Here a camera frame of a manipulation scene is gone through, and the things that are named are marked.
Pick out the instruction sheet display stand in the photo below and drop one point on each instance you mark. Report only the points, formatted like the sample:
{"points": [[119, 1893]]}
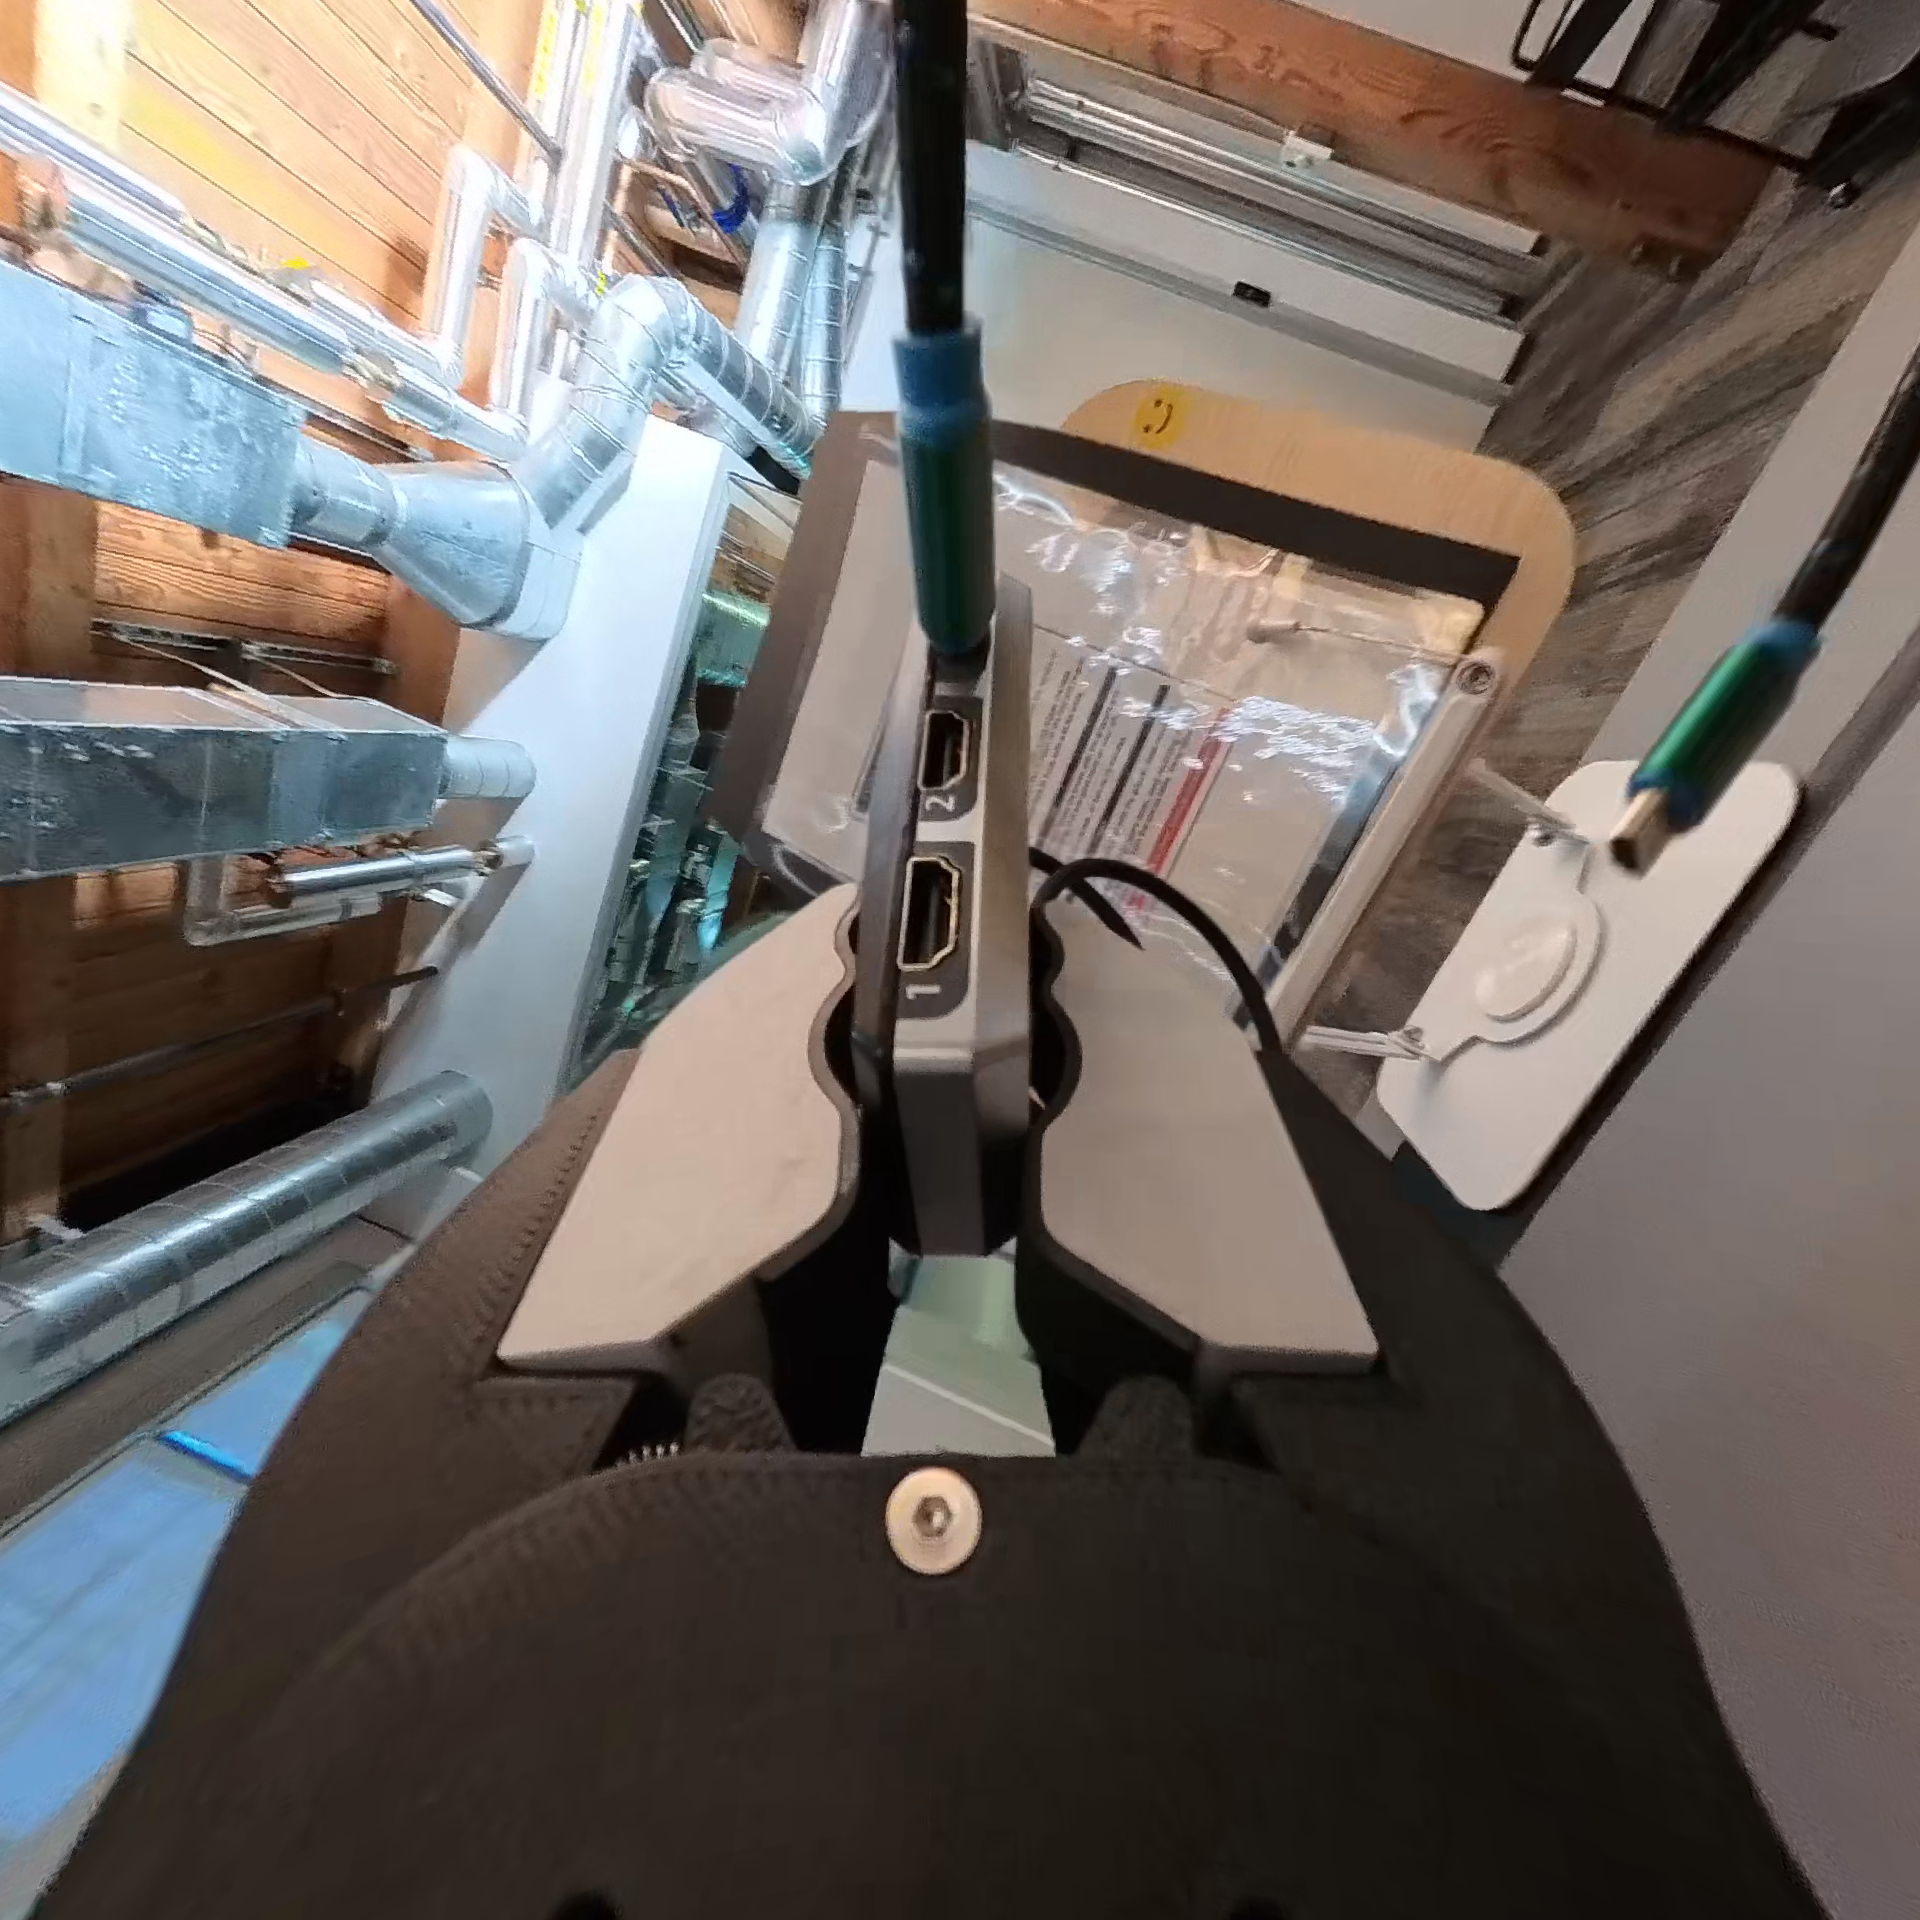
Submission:
{"points": [[1276, 721]]}

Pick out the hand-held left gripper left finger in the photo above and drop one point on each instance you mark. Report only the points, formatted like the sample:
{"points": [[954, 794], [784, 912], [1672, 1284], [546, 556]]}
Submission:
{"points": [[691, 1184]]}

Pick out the silver adapter hub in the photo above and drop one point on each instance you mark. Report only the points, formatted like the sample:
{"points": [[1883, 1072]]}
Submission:
{"points": [[954, 1141]]}

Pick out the silver ventilation duct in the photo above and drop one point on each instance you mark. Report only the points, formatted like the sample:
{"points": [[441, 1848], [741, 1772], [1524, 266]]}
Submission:
{"points": [[599, 390]]}

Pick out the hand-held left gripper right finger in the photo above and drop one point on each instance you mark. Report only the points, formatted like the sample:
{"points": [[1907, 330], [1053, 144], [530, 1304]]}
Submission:
{"points": [[1184, 1184]]}

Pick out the yellow smiley sticker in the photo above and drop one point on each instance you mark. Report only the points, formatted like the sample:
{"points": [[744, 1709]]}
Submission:
{"points": [[1155, 416]]}

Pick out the round spiral air duct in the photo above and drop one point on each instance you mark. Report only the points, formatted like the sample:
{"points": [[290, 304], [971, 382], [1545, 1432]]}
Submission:
{"points": [[225, 1245]]}

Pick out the rectangular metal air duct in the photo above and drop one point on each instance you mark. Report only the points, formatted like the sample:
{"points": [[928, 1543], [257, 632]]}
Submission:
{"points": [[135, 422], [180, 764]]}

